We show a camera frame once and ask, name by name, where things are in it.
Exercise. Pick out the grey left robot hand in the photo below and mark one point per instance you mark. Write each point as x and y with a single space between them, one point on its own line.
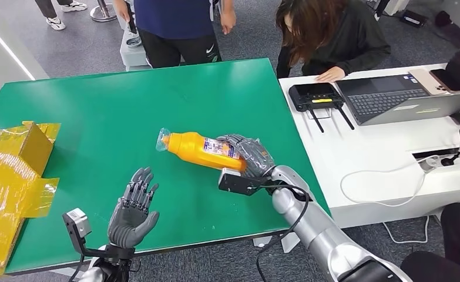
130 224

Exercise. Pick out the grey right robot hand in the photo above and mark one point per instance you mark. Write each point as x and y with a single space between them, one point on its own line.
257 157

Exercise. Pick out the orange plastic bottle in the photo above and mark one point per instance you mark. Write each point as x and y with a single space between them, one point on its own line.
190 150

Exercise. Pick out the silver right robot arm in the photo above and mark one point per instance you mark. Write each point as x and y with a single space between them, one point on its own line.
319 233

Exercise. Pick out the white robot base machine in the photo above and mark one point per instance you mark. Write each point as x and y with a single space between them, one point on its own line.
134 56

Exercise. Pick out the black remote controller with antennas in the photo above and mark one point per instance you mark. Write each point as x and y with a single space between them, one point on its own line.
313 100

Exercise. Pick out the white table foot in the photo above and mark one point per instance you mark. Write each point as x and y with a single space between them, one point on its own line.
290 243

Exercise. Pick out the seated person's hand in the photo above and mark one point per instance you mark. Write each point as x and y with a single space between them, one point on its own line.
331 74

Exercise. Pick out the yellow taped cardboard box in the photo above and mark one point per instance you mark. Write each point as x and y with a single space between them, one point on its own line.
2 183

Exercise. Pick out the grey open laptop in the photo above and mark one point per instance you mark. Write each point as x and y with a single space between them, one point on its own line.
387 100

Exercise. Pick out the seated person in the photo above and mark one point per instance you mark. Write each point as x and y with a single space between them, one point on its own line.
350 43

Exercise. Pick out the standing person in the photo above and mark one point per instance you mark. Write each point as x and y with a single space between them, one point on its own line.
175 23

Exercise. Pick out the beige smartphone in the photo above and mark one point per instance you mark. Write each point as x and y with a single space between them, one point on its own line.
423 81

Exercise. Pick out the phone in person's hand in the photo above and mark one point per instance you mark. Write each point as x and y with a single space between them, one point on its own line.
131 19

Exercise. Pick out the dark screen smartphone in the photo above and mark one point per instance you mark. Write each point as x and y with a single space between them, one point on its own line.
439 79

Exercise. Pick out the black floor device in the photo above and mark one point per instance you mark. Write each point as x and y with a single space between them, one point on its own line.
414 18

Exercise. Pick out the metal stanchion base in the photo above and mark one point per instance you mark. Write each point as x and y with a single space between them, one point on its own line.
103 13

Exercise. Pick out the walking person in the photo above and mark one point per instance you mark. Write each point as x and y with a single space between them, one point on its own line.
56 22

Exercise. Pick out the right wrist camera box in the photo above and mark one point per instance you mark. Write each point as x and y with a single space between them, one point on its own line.
237 185

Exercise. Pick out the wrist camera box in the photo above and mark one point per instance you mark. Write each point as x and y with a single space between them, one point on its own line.
237 185
76 225

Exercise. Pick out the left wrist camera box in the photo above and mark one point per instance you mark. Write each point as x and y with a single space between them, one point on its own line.
76 225

